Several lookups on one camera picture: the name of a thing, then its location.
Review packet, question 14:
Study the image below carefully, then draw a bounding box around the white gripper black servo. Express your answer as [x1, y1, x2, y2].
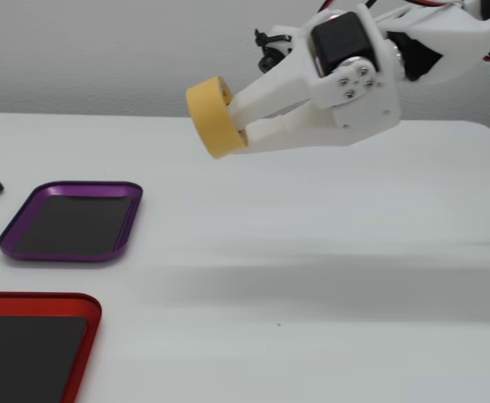
[227, 5, 400, 155]

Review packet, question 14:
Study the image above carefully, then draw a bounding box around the yellow masking tape roll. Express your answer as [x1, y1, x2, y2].
[185, 75, 250, 160]

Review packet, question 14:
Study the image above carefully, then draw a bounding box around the purple metal tray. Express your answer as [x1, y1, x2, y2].
[0, 181, 144, 264]

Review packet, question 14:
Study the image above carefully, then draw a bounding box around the red metal tray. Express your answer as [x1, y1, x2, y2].
[0, 291, 103, 403]

